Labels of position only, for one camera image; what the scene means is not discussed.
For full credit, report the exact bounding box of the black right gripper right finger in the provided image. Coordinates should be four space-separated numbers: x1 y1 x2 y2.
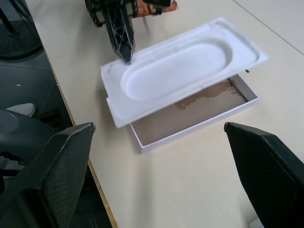
224 122 304 228

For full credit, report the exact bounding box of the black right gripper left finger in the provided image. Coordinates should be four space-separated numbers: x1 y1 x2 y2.
0 122 96 228

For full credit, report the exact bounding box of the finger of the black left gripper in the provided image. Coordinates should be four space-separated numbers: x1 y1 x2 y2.
105 0 137 65

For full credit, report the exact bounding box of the white shoe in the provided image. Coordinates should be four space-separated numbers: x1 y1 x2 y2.
6 103 37 117

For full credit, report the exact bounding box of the black chair base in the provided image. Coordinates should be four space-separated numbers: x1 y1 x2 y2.
0 0 44 60

